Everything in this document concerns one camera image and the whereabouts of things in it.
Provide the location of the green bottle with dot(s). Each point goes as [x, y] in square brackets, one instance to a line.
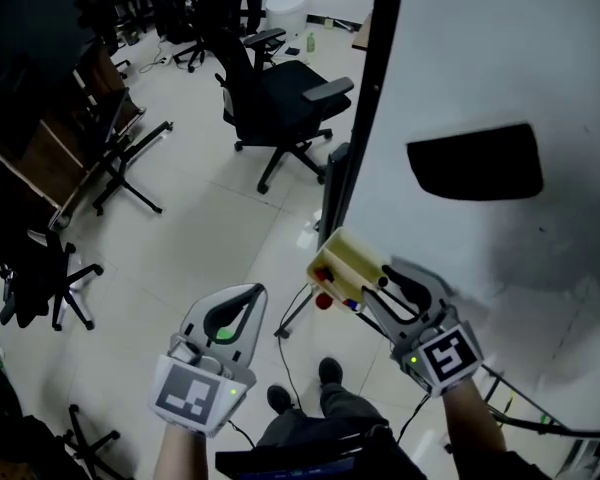
[310, 43]

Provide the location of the cream marker box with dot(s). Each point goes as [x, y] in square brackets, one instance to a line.
[350, 263]

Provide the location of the brown cardboard piece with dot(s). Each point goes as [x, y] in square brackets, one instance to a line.
[362, 35]

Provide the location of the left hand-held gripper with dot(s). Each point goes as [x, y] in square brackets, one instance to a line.
[190, 393]

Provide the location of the black metal rolling stand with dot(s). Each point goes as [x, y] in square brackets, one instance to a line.
[336, 183]

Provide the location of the black chest-mounted device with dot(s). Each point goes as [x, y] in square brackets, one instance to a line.
[280, 458]

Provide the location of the white power strip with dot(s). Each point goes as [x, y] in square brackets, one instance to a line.
[163, 60]

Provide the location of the person's left shoe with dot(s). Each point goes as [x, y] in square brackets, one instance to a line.
[280, 399]

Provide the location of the person's right shoe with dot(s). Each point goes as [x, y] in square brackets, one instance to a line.
[330, 370]

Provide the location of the dark red object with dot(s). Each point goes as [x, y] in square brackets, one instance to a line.
[324, 274]

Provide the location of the large black display panel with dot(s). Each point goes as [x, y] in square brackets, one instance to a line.
[25, 43]

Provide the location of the person's right forearm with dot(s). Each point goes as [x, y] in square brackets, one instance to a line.
[472, 418]

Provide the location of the white lidded bin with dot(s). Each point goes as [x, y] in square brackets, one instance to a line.
[285, 13]

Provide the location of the black whiteboard eraser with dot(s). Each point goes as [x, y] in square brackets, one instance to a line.
[475, 163]

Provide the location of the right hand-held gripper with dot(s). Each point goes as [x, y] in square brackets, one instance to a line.
[450, 358]

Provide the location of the red round magnet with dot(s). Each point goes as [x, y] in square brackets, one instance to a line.
[323, 301]

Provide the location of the person's left forearm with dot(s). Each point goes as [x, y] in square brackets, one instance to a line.
[180, 453]

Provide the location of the large white whiteboard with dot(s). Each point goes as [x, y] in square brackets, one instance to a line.
[480, 43]

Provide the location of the person's shoe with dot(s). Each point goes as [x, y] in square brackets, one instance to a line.
[330, 370]
[280, 399]

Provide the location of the small black flat object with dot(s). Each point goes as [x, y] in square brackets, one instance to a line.
[291, 51]

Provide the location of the person's black sleeve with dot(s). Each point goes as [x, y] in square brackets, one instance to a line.
[510, 468]

